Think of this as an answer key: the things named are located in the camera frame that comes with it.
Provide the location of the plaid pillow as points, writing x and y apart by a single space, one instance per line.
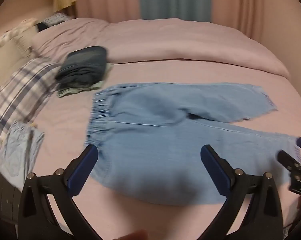
20 90

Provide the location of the white plush toy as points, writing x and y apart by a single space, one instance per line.
13 31

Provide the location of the light blue denim garment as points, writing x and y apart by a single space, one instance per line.
13 150

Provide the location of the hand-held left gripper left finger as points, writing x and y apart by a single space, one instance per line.
83 172

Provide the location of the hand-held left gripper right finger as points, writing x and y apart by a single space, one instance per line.
215 170

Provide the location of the pink duvet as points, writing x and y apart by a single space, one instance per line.
178 42

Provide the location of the striped pillow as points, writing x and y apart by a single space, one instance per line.
56 18

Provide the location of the dark folded clothes stack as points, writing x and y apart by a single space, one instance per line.
85 63

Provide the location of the light blue denim pants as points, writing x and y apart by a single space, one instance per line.
153 140

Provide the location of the pink bed sheet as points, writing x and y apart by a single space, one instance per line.
65 110

